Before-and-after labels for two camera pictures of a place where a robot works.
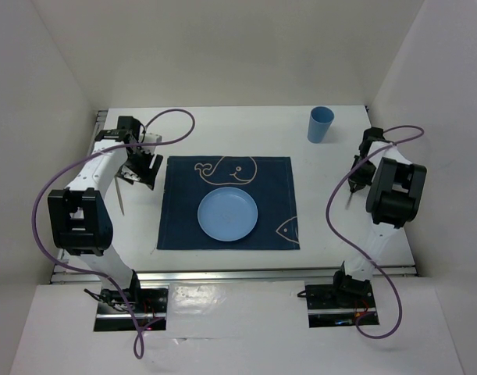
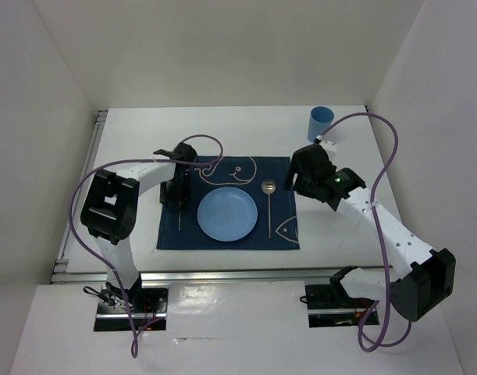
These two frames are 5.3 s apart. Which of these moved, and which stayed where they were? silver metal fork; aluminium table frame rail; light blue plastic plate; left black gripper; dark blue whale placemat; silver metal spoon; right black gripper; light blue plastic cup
Moved: silver metal spoon; left black gripper; right black gripper; silver metal fork
Stayed: light blue plastic plate; aluminium table frame rail; light blue plastic cup; dark blue whale placemat
